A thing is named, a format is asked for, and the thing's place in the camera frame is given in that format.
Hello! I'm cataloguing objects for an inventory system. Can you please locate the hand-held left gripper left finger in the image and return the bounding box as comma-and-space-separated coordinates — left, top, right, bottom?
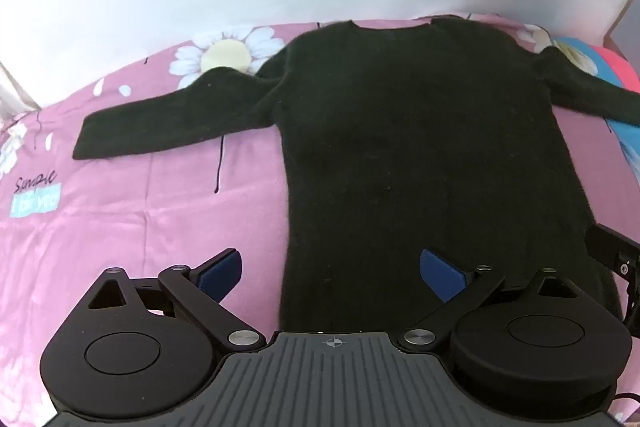
86, 248, 267, 354

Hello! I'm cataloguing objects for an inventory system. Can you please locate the pink floral bedsheet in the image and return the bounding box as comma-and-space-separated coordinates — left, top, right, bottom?
0, 13, 640, 427

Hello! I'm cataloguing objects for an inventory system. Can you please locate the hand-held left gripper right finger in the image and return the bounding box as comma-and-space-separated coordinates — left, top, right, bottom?
400, 248, 581, 354

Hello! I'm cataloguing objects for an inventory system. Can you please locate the beige cloth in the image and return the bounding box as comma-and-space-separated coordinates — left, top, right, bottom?
0, 59, 42, 120

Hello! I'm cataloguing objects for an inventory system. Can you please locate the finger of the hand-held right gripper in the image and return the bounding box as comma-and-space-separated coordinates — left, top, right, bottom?
586, 223, 640, 280

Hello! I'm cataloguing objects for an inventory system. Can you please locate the blue and pink printed cloth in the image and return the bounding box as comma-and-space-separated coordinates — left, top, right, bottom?
547, 34, 640, 188

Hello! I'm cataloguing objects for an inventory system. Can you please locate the black knit sweater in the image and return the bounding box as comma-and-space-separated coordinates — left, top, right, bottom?
72, 16, 640, 339

